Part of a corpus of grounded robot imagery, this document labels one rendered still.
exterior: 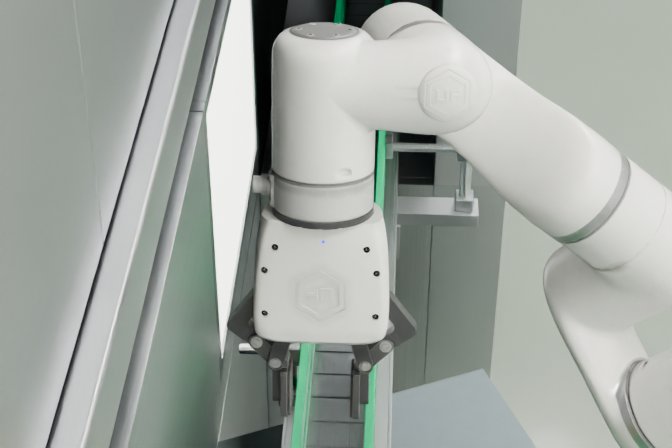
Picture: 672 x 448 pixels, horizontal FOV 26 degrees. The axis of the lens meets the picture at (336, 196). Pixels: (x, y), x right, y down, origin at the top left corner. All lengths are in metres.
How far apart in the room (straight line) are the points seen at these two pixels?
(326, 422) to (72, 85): 0.78
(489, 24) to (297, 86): 1.06
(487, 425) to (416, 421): 0.09
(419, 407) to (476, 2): 0.57
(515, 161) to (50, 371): 0.41
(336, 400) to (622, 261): 0.60
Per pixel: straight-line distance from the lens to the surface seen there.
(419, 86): 1.01
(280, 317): 1.09
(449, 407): 1.84
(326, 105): 1.01
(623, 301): 1.18
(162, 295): 1.13
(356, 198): 1.04
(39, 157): 0.86
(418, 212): 1.97
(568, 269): 1.19
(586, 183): 1.09
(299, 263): 1.07
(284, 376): 1.12
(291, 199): 1.04
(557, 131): 1.12
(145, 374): 1.07
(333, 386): 1.68
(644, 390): 1.19
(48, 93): 0.88
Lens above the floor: 2.05
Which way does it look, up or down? 37 degrees down
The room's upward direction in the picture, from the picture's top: straight up
